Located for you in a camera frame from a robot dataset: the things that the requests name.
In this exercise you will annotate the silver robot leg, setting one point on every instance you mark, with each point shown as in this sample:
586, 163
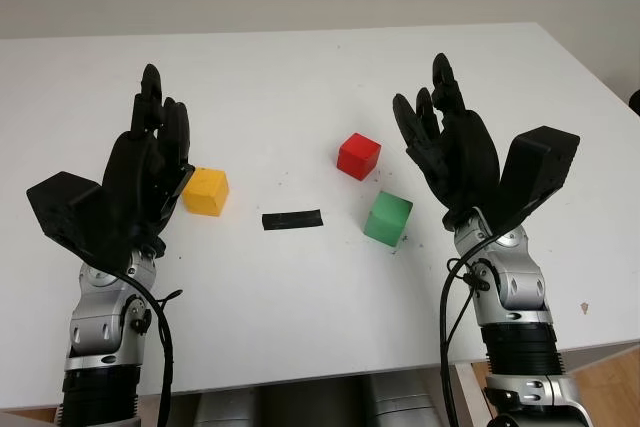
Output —
225, 409
400, 404

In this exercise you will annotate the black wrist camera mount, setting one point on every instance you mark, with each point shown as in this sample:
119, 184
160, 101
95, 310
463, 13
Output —
62, 207
540, 162

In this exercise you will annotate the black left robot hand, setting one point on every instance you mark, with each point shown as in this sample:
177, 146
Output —
135, 172

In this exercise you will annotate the dark background object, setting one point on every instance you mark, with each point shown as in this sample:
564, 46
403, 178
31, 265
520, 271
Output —
635, 102

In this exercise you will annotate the black tape strip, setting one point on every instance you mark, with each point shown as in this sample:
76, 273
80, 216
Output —
292, 220

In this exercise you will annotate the yellow cube block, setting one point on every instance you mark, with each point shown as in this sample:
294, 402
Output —
202, 192

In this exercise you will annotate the silver left robot leg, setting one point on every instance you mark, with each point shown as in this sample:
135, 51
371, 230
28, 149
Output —
225, 409

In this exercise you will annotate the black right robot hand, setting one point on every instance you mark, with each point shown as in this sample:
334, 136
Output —
470, 157

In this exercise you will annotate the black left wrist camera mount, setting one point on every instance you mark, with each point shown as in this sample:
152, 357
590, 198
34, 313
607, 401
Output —
62, 207

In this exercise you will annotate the red cube block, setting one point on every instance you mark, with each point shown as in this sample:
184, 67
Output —
356, 154

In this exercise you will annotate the green cube block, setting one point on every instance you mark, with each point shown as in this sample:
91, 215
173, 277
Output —
385, 219

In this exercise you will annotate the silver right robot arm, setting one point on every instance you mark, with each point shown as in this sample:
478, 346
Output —
520, 287

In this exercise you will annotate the silver right robot leg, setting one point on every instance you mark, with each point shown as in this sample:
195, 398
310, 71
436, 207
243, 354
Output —
400, 404

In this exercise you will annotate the white table leg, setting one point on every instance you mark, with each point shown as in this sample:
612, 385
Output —
470, 397

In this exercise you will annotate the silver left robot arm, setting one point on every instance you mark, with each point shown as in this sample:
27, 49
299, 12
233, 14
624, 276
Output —
95, 327

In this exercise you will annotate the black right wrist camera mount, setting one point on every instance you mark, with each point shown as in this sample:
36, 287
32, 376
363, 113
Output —
540, 162

